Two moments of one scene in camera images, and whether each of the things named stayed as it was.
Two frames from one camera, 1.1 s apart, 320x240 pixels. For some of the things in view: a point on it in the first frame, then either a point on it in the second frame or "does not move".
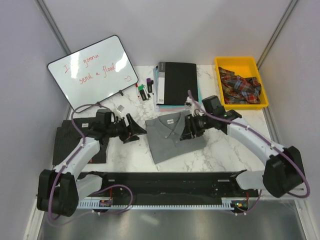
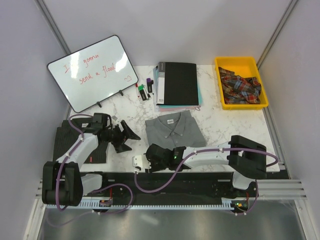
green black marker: x=142 y=92 does not move
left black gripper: x=134 y=129 → x=127 y=133
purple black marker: x=149 y=83 does not move
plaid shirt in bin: x=238 y=90 does not move
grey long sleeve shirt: x=164 y=134 does not move
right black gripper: x=190 y=130 → x=153 y=169
